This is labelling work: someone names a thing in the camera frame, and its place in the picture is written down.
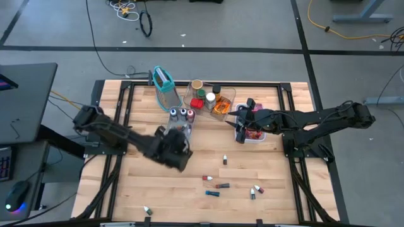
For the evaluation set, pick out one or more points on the dark dropper bottle white cap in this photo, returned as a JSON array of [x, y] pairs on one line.
[[225, 159], [252, 194], [147, 211]]

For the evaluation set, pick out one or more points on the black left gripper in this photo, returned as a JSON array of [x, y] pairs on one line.
[[173, 149]]

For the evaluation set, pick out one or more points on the green-label oregano glass jar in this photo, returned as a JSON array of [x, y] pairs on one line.
[[201, 93]]

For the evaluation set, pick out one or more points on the red food colouring bottle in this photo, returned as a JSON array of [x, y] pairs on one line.
[[190, 113]]

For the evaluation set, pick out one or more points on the clear plastic bin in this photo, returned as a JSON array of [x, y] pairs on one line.
[[228, 94]]

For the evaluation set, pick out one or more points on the lit computer screen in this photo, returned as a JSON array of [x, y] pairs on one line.
[[6, 84]]

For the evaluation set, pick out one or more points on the dark gel tube red cap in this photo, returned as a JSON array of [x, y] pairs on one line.
[[223, 185]]

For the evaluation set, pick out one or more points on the dark grey keyboard desk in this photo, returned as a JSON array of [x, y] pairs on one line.
[[31, 170]]

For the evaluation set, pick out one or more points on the backlit computer keyboard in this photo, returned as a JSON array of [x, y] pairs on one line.
[[4, 164]]

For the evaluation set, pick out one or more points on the blue food colouring bottle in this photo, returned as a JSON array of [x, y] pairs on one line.
[[173, 112]]

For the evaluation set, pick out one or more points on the red Froot Loops box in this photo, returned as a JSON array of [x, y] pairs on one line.
[[254, 135]]

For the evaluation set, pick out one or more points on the orange spice jar black lid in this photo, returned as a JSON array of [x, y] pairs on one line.
[[216, 89]]

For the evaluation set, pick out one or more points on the black computer mouse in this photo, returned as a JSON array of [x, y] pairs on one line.
[[17, 195]]

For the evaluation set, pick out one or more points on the grey desk leg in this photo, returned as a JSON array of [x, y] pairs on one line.
[[363, 18]]

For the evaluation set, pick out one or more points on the white perforated plastic basket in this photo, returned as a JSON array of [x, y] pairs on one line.
[[239, 106]]

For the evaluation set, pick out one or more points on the black aluminium table frame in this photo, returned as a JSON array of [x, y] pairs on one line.
[[268, 84]]

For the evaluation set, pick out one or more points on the orange seasoning packet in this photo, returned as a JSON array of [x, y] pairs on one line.
[[221, 106]]

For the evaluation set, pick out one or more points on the white-lid spice jar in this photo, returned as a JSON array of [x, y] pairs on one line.
[[210, 97]]

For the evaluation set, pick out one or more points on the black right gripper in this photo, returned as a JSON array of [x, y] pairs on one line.
[[257, 121]]

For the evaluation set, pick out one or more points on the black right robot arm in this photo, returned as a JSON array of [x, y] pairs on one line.
[[315, 118]]

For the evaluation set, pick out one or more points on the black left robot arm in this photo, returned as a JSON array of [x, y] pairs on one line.
[[110, 132]]

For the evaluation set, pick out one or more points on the grey power strip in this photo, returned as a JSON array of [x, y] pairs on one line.
[[385, 100]]

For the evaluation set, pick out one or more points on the red paprika tin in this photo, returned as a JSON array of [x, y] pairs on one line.
[[196, 103]]

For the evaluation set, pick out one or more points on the blue gel tube blue cap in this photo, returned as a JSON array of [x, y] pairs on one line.
[[212, 193]]

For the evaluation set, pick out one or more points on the black food colouring bottle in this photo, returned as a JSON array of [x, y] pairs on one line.
[[183, 112]]

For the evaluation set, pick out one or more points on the grey plastic bin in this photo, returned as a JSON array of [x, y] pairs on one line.
[[168, 121]]

